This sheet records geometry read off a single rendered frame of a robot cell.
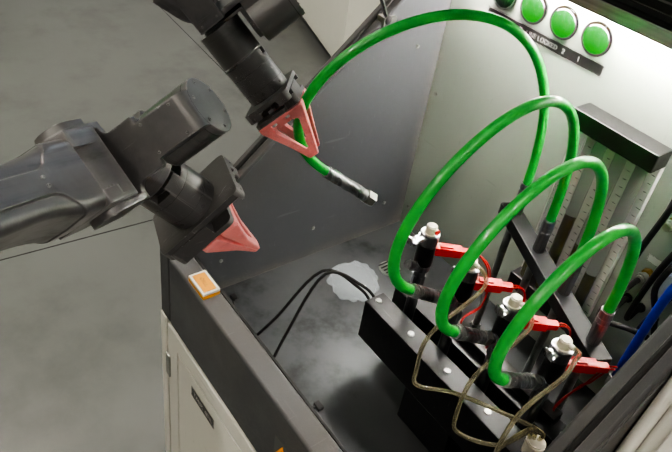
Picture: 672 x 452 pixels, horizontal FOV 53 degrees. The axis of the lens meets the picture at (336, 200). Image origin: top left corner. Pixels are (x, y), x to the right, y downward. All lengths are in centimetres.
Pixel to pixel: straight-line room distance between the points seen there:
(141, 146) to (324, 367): 67
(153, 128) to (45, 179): 12
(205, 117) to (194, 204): 11
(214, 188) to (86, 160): 16
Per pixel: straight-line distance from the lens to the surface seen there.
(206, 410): 126
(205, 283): 110
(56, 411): 218
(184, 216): 67
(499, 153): 123
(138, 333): 233
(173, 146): 59
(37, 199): 49
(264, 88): 87
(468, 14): 89
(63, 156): 54
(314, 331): 122
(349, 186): 97
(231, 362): 106
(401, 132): 133
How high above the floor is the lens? 173
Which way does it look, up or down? 37 degrees down
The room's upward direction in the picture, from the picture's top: 9 degrees clockwise
